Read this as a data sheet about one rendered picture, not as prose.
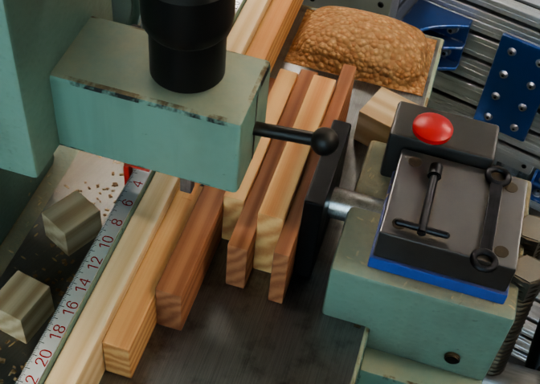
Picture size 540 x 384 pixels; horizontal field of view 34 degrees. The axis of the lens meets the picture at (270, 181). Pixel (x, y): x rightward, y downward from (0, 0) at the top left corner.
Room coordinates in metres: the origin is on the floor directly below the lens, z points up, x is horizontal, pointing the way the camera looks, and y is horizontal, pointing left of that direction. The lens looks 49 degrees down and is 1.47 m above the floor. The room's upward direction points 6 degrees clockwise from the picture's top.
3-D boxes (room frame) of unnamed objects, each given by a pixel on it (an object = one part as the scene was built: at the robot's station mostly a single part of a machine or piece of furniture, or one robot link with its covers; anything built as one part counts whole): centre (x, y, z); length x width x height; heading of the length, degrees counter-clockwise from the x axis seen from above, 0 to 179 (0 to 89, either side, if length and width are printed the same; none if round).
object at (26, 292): (0.40, 0.20, 0.82); 0.04 x 0.03 x 0.04; 157
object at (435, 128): (0.46, -0.12, 1.02); 0.03 x 0.03 x 0.01
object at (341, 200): (0.44, -0.07, 0.95); 0.09 x 0.07 x 0.09; 168
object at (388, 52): (0.69, -0.08, 0.92); 0.14 x 0.09 x 0.04; 78
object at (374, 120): (0.57, -0.10, 0.92); 0.05 x 0.04 x 0.04; 60
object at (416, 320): (0.43, -0.13, 0.92); 0.15 x 0.13 x 0.09; 168
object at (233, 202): (0.51, 0.01, 0.93); 0.16 x 0.02 x 0.06; 168
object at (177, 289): (0.46, 0.04, 0.92); 0.25 x 0.02 x 0.05; 168
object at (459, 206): (0.43, -0.13, 0.99); 0.13 x 0.11 x 0.06; 168
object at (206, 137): (0.45, 0.08, 1.03); 0.14 x 0.07 x 0.09; 78
